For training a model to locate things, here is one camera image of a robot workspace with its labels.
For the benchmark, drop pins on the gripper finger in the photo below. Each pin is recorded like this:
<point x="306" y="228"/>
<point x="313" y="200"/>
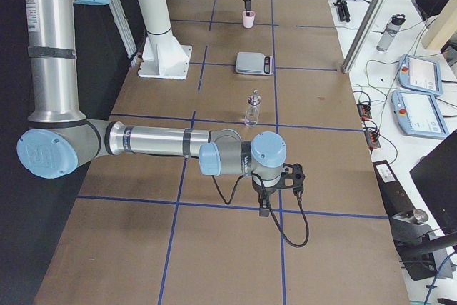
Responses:
<point x="263" y="206"/>
<point x="247" y="4"/>

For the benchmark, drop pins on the pink cup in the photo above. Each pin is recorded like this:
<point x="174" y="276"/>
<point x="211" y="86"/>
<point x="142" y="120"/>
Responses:
<point x="248" y="18"/>

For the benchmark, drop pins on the clear glass sauce bottle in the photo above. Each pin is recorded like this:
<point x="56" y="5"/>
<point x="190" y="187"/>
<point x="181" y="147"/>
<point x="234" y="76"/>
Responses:
<point x="253" y="110"/>

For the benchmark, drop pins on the silver kitchen scale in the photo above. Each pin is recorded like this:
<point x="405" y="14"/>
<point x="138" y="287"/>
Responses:
<point x="254" y="63"/>

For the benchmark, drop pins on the black folded tripod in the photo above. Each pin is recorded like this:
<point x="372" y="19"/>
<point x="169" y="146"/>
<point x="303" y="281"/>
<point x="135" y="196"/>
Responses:
<point x="342" y="10"/>

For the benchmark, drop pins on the brown paper table cover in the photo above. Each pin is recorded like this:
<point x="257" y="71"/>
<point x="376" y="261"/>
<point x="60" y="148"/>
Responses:
<point x="152" y="230"/>

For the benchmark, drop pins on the orange black circuit board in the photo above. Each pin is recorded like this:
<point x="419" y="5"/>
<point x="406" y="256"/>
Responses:
<point x="364" y="111"/>

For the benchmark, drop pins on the black box with label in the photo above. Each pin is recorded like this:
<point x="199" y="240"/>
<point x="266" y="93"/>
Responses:
<point x="395" y="198"/>

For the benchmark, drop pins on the clear water bottle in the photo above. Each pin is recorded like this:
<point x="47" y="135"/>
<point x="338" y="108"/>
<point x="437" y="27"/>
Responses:
<point x="390" y="31"/>

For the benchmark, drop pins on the black monitor stand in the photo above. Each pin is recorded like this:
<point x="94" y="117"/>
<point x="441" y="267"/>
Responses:
<point x="419" y="247"/>

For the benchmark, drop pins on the lower teach pendant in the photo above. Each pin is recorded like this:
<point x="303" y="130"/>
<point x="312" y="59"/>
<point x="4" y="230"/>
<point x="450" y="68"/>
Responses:
<point x="417" y="114"/>

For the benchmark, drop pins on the teach pendant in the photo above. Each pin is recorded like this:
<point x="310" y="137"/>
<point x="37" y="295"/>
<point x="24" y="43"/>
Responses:
<point x="417" y="114"/>
<point x="420" y="74"/>

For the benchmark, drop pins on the black computer monitor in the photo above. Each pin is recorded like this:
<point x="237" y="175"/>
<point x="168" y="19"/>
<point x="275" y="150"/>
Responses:
<point x="435" y="180"/>

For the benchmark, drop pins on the upper teach pendant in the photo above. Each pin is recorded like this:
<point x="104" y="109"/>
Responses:
<point x="420" y="74"/>

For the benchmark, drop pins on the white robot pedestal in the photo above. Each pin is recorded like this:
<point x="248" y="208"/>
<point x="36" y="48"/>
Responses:
<point x="163" y="56"/>

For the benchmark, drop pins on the aluminium frame post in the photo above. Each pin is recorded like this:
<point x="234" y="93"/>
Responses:
<point x="353" y="40"/>

